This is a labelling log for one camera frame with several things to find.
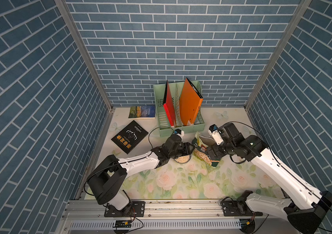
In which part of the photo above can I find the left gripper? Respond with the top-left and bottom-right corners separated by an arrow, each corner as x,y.
167,142 -> 196,159

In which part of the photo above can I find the blue patterned bowl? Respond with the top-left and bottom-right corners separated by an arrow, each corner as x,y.
174,155 -> 191,164

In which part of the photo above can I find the green oats bag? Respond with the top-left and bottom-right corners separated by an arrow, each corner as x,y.
192,132 -> 220,167

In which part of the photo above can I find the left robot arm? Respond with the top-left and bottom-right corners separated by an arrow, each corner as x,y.
86,134 -> 195,211

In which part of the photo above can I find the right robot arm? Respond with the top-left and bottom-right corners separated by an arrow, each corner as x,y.
207,122 -> 332,234

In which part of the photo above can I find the floral table mat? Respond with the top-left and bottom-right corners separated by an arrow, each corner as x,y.
96,107 -> 284,199

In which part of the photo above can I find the green file organizer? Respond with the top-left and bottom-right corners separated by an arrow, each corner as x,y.
153,81 -> 205,137

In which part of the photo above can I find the landscape cover book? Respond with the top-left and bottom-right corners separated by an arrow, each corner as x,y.
129,106 -> 156,120

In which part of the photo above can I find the red folder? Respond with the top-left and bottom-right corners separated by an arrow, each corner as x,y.
163,82 -> 176,127

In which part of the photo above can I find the black book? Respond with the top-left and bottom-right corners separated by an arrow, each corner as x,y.
111,121 -> 148,154

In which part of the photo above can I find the orange folder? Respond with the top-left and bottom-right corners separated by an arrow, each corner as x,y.
179,78 -> 203,126

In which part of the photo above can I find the small black controller box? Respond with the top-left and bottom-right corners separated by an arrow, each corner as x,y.
113,220 -> 132,229

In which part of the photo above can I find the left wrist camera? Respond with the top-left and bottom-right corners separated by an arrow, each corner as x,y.
174,129 -> 184,138

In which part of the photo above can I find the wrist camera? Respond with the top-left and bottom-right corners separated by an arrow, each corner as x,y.
208,124 -> 224,145
174,129 -> 184,138

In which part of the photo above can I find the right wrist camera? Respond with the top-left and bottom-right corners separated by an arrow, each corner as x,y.
208,124 -> 224,145

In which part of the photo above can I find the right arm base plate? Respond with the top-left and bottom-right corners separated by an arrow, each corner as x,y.
220,197 -> 263,217

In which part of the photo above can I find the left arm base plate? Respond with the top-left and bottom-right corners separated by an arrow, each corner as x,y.
104,201 -> 145,217

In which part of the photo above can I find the aluminium front rail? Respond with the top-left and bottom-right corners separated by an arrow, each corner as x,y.
56,199 -> 297,234

